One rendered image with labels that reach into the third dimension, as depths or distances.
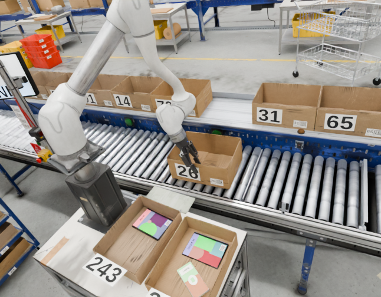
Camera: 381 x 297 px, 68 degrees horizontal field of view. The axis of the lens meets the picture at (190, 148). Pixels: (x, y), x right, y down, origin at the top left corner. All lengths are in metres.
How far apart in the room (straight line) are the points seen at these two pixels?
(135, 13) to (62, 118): 0.54
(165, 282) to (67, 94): 1.00
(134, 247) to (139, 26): 1.06
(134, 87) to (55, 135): 1.43
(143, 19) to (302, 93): 1.25
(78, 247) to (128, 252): 0.31
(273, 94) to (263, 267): 1.26
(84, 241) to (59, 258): 0.14
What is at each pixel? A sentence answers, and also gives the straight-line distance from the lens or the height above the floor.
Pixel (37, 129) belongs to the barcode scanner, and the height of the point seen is 1.09.
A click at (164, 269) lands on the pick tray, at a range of 1.45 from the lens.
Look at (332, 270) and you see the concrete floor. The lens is 2.33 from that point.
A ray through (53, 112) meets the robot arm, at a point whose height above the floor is 1.47.
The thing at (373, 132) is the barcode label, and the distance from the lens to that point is 1.91.
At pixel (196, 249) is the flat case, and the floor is 0.77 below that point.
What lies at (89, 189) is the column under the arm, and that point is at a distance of 1.50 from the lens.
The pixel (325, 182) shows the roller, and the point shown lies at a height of 0.75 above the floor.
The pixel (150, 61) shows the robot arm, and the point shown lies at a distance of 1.35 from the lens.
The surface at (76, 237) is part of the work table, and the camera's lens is 1.77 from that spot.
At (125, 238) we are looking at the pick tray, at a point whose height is 0.76.
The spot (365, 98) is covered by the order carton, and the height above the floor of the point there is 0.98.
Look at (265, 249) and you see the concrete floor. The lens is 2.34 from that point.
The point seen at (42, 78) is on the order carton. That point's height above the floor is 0.98.
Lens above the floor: 2.00
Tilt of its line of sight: 38 degrees down
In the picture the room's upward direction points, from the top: 12 degrees counter-clockwise
